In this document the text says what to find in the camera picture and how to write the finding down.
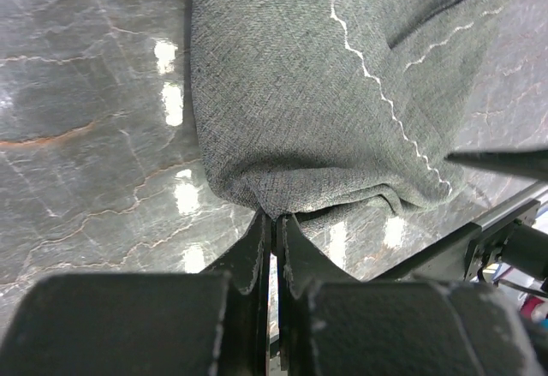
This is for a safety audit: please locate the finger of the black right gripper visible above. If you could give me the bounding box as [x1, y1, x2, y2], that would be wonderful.
[444, 149, 547, 182]

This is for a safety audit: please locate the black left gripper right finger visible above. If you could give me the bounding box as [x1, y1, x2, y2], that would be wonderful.
[276, 216, 540, 375]

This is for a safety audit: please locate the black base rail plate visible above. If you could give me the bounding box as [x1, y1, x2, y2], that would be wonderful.
[376, 182, 547, 281]

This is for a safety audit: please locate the grey-green cloth napkin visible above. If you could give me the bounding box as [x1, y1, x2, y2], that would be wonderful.
[190, 0, 510, 217]

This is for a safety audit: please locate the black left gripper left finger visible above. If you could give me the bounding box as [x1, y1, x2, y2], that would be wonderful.
[1, 212, 272, 375]

